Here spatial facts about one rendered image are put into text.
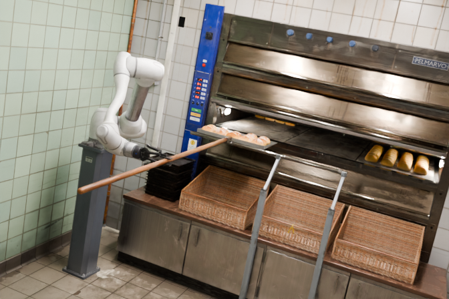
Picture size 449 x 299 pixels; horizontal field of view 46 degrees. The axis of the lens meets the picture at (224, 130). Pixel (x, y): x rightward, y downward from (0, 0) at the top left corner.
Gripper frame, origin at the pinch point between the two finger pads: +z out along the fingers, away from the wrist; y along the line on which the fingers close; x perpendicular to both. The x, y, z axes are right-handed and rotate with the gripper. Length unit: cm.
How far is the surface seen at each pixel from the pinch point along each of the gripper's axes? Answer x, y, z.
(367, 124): -135, -30, 92
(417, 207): -135, 21, 141
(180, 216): -82, 64, -20
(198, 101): -134, -16, -44
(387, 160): -152, -4, 111
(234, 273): -82, 94, 30
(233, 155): -136, 21, -6
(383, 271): -87, 58, 129
